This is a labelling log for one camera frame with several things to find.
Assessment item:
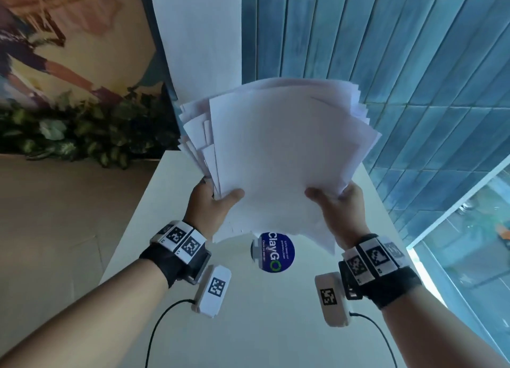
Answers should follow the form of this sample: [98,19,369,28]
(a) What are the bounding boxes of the person's left hand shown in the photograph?
[184,179,245,241]

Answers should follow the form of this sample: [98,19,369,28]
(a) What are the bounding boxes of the person's right hand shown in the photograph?
[304,181,369,249]

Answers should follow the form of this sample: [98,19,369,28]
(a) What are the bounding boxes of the pile of white papers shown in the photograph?
[178,76,382,257]

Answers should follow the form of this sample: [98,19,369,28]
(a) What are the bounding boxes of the person's right forearm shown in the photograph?
[376,276,510,368]

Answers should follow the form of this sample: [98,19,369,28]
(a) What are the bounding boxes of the person's left forearm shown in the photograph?
[0,256,170,368]

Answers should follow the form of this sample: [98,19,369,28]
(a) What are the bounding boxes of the black left wrist marker band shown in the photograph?
[139,220,212,289]

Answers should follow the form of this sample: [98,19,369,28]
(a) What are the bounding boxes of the black wrist marker band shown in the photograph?
[338,233,423,310]
[139,220,212,289]

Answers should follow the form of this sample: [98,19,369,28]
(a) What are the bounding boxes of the black right wrist marker band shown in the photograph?
[338,233,423,310]

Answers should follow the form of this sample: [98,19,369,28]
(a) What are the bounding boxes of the round blue sticker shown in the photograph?
[251,231,296,274]

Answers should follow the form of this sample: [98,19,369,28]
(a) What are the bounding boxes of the green leafy plants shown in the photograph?
[0,86,180,169]

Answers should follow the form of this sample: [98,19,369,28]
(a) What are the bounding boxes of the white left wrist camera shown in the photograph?
[191,264,233,319]

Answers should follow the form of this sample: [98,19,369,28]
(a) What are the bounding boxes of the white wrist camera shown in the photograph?
[314,272,354,328]
[191,264,233,319]

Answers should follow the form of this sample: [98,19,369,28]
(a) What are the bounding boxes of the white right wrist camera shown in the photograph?
[314,272,354,328]

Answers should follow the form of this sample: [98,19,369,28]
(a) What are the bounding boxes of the black left camera cable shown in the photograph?
[144,298,196,368]

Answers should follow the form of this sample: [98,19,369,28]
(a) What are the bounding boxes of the black camera cable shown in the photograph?
[350,311,398,368]
[144,298,196,368]

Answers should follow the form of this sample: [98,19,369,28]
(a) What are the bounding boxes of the black right camera cable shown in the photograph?
[350,311,398,368]

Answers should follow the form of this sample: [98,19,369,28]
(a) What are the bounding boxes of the white sheet taped to wall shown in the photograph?
[149,0,243,101]

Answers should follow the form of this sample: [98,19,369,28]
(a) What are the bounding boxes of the colourful wall mural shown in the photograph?
[0,0,168,109]

